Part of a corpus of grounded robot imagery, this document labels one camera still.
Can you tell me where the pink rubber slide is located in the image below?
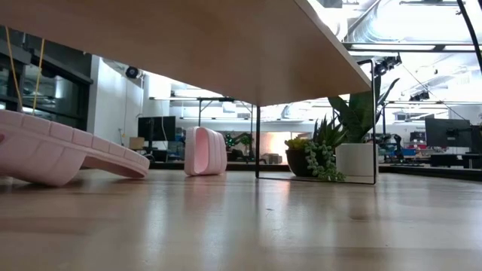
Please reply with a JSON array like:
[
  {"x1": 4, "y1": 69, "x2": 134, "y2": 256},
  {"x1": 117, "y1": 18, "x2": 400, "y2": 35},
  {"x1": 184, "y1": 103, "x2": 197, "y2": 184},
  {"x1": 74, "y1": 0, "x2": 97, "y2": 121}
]
[
  {"x1": 183, "y1": 126, "x2": 228, "y2": 177},
  {"x1": 0, "y1": 108, "x2": 151, "y2": 188}
]

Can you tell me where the wooden shelf with black legs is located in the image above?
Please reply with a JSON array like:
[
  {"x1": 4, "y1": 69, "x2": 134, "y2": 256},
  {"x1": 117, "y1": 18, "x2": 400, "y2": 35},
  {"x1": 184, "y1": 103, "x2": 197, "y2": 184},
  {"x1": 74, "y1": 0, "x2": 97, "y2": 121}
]
[{"x1": 0, "y1": 0, "x2": 378, "y2": 186}]

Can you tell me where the background green plant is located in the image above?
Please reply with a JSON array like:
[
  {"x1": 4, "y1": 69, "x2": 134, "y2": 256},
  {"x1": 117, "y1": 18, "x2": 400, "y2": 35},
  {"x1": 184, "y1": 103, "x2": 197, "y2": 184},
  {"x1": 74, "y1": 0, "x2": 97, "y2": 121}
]
[{"x1": 225, "y1": 131, "x2": 254, "y2": 151}]

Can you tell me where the succulent plant in dark pot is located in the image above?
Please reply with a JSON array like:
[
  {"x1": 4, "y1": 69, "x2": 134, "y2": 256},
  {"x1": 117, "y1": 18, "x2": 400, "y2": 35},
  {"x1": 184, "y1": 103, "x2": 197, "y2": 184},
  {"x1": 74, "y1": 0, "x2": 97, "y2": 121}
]
[{"x1": 285, "y1": 115, "x2": 348, "y2": 183}]

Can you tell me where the black computer monitor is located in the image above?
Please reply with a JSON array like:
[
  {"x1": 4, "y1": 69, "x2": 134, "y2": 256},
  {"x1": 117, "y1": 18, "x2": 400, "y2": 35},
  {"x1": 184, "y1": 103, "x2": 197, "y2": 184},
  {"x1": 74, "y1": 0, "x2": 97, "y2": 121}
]
[{"x1": 137, "y1": 115, "x2": 177, "y2": 142}]

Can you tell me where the snake plant in white pot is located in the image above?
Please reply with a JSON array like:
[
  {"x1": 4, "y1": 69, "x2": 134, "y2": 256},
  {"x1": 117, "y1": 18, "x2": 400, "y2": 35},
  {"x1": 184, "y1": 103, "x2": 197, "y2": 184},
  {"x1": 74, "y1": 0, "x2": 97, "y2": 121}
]
[{"x1": 327, "y1": 77, "x2": 401, "y2": 178}]

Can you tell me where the black ceiling fixture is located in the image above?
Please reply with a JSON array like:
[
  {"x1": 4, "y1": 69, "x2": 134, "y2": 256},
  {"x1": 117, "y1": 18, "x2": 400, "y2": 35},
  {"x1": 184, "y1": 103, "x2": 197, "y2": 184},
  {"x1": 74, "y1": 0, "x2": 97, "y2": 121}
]
[{"x1": 409, "y1": 90, "x2": 431, "y2": 102}]

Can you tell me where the wide black monitor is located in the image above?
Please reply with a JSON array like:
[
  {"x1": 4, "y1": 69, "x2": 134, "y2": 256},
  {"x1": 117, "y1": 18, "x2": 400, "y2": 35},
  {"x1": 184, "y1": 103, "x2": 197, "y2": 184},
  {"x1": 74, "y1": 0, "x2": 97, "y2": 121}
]
[{"x1": 425, "y1": 117, "x2": 472, "y2": 149}]

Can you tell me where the black desk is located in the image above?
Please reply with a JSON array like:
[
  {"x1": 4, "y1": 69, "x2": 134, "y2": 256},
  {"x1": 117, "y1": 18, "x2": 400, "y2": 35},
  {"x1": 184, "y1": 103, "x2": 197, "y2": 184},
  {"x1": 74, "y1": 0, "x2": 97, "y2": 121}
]
[{"x1": 430, "y1": 152, "x2": 482, "y2": 169}]

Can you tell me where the black workstation frame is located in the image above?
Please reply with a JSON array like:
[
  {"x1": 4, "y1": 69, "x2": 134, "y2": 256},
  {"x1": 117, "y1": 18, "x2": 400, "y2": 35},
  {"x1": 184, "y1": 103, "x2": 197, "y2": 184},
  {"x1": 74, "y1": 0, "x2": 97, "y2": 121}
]
[{"x1": 196, "y1": 96, "x2": 236, "y2": 128}]

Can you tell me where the black aluminium table frame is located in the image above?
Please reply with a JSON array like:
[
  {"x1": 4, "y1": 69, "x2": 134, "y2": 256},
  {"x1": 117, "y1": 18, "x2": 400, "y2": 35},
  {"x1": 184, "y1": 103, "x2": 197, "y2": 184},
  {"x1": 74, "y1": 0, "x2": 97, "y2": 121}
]
[{"x1": 81, "y1": 160, "x2": 482, "y2": 183}]

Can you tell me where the black camera rig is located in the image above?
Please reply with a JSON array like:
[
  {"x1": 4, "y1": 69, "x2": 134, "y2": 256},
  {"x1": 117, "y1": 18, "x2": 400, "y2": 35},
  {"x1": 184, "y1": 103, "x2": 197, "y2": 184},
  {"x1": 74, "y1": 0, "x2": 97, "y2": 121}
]
[{"x1": 372, "y1": 53, "x2": 403, "y2": 77}]

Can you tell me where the black framed glass wall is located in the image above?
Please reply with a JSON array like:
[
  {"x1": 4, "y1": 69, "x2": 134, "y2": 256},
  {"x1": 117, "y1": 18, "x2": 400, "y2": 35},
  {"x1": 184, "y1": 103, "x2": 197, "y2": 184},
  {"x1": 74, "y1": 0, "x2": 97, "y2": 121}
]
[{"x1": 0, "y1": 24, "x2": 94, "y2": 131}]

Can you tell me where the yellow cable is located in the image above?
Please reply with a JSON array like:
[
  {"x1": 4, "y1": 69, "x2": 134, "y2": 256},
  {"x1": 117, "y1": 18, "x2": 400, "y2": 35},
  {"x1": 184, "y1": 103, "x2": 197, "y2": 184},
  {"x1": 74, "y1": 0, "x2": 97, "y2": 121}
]
[{"x1": 4, "y1": 26, "x2": 46, "y2": 116}]

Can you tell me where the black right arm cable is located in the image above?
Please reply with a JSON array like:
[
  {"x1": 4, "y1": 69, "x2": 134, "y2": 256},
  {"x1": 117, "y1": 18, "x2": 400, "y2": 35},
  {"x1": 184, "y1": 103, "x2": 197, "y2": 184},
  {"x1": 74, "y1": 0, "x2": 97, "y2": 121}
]
[{"x1": 456, "y1": 0, "x2": 482, "y2": 75}]

